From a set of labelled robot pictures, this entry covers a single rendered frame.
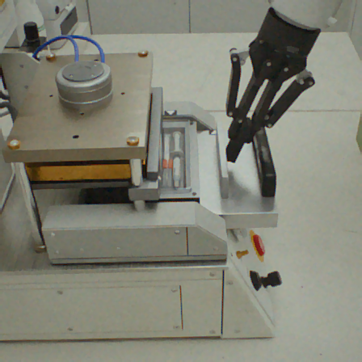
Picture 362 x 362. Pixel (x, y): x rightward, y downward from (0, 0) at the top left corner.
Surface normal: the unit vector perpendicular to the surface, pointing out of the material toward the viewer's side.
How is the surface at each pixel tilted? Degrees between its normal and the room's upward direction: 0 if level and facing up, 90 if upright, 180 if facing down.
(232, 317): 90
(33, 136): 0
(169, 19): 90
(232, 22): 90
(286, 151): 0
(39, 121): 0
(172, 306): 90
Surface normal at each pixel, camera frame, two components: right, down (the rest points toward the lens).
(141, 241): 0.00, 0.62
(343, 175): -0.03, -0.78
